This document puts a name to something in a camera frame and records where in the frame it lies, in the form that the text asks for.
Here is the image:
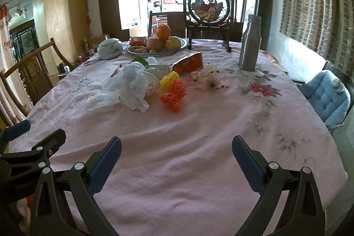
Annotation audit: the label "white plastic bag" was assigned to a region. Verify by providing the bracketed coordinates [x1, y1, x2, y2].
[86, 62, 149, 113]

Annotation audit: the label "printed paper cup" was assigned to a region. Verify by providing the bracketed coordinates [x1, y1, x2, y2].
[142, 71, 160, 98]

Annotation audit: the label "yellow foam fruit net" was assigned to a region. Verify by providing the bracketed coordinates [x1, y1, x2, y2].
[160, 71, 180, 91]

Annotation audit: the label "orange foam fruit net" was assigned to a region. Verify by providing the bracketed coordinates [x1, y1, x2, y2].
[160, 79, 187, 113]

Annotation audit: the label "white small carton box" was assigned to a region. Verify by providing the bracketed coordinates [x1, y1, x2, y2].
[148, 63, 172, 76]

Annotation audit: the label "red orange snack bag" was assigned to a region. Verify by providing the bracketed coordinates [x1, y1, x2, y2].
[172, 52, 203, 74]

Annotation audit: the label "green snack packet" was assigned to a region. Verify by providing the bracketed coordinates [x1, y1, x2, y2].
[131, 56, 149, 69]

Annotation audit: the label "wooden armchair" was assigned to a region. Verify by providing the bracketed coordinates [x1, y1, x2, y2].
[1, 38, 76, 117]

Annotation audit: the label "pink floral door curtain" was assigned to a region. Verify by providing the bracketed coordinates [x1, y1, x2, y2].
[1, 3, 33, 126]

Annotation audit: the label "pink floral tablecloth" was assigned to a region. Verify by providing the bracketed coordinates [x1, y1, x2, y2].
[10, 41, 347, 235]

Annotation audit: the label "cardboard box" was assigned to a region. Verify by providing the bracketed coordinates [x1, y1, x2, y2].
[88, 34, 110, 52]

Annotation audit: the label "white ceramic lidded jar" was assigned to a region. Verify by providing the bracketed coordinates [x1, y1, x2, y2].
[97, 38, 123, 60]

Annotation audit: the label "red snack packet on plate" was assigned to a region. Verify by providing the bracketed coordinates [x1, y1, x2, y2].
[129, 36, 147, 47]

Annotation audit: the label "red apple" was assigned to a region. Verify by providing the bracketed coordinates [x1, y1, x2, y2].
[146, 37, 164, 52]

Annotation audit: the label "dried flower petals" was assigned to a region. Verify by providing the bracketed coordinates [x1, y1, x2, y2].
[189, 64, 229, 92]

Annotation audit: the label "yellow apple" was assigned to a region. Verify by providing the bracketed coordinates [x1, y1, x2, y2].
[164, 36, 181, 51]

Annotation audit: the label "orange fruit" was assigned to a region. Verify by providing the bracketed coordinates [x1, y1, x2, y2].
[155, 25, 171, 41]

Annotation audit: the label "blue rimmed fruit plate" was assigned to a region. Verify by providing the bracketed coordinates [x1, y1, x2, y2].
[126, 36, 188, 56]

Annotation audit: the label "silver metal bottle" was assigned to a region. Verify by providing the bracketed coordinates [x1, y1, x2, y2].
[238, 14, 262, 71]

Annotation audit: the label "dark wooden dining chair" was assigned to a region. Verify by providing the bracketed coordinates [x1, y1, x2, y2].
[148, 11, 187, 38]

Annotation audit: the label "striped window curtain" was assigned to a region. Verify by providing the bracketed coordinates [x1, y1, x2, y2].
[280, 0, 353, 78]

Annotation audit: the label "round framed embroidery screen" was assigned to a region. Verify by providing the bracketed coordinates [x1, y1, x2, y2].
[183, 0, 235, 53]

